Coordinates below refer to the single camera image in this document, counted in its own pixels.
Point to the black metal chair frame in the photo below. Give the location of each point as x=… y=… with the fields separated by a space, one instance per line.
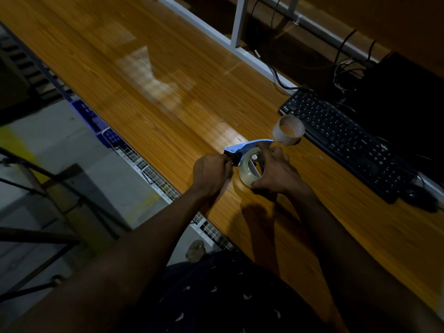
x=55 y=204

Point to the clear tape roll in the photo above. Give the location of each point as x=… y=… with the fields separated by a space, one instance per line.
x=245 y=173

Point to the black computer mouse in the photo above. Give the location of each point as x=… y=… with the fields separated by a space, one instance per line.
x=420 y=199

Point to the person's sandal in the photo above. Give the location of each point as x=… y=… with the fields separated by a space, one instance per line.
x=196 y=251

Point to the dark slatted pallet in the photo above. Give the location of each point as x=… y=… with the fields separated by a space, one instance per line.
x=31 y=79

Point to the black keyboard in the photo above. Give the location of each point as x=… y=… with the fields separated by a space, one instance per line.
x=347 y=142

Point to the dark patterned trousers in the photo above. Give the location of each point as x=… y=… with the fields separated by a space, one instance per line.
x=225 y=294

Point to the blue plastic crate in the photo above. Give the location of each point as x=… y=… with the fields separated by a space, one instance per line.
x=91 y=117

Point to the blue tape dispenser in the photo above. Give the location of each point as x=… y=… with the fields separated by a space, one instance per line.
x=242 y=148

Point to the person's left forearm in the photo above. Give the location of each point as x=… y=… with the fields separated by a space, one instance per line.
x=138 y=260

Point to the person's left fingers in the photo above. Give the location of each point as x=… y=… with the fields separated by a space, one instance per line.
x=227 y=166

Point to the person's right forearm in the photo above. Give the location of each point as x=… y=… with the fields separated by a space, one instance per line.
x=347 y=267

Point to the person's right hand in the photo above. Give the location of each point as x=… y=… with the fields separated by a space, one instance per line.
x=279 y=173

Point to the person's right thumb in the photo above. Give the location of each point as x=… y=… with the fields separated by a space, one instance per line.
x=259 y=184

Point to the black monitor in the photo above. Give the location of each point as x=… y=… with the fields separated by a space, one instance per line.
x=402 y=110

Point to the person's left hand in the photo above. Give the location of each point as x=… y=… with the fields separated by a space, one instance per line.
x=210 y=175

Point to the empty cardboard tape core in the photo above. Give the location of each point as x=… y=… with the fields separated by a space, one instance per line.
x=281 y=136

